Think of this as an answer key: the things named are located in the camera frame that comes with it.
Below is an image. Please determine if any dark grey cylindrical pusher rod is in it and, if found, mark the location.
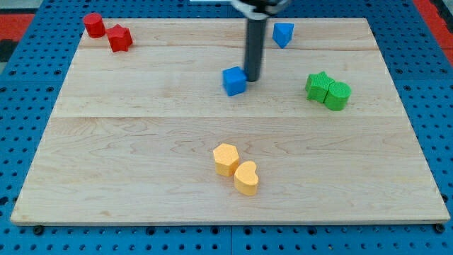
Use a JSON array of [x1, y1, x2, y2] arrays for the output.
[[243, 18, 267, 82]]

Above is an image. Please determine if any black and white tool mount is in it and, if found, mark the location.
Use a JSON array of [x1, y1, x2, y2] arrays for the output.
[[230, 0, 291, 19]]

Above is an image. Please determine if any blue cube block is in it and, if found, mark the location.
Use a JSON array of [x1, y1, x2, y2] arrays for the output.
[[222, 67, 246, 96]]

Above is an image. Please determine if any blue triangular prism block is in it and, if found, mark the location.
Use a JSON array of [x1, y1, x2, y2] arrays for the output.
[[272, 23, 294, 48]]

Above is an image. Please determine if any green star block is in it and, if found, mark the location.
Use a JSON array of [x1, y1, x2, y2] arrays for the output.
[[305, 72, 335, 103]]

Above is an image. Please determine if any green cylinder block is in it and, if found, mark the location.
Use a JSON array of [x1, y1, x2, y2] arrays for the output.
[[323, 81, 352, 111]]

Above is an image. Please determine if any yellow hexagon block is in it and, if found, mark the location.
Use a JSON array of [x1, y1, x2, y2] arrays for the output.
[[213, 143, 239, 176]]

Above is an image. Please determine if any red star block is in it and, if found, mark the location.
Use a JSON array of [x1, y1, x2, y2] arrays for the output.
[[106, 24, 133, 52]]

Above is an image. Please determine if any light wooden board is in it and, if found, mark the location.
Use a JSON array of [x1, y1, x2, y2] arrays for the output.
[[11, 18, 450, 226]]

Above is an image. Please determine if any yellow heart block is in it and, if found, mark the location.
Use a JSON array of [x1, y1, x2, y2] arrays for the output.
[[234, 161, 259, 196]]

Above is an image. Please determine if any red cylinder block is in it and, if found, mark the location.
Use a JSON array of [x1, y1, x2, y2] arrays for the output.
[[83, 13, 105, 38]]

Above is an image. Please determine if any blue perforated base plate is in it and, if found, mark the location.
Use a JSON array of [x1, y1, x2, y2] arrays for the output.
[[1, 0, 452, 254]]

